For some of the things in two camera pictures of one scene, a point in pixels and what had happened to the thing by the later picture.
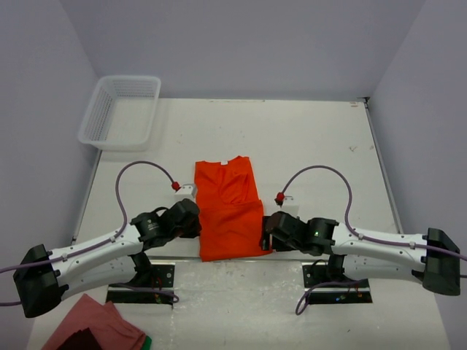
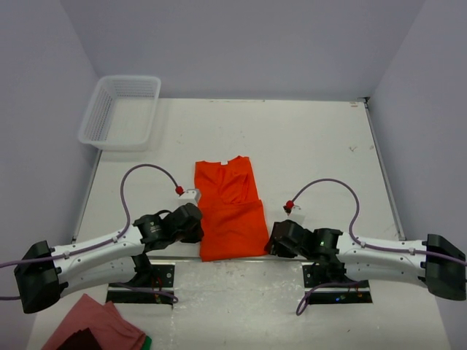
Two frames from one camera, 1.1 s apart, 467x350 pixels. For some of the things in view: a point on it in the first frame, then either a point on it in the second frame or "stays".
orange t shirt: x=230 y=211 stays
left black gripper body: x=190 y=232 stays
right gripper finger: x=268 y=224 to x=275 y=237
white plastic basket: x=122 y=114 stays
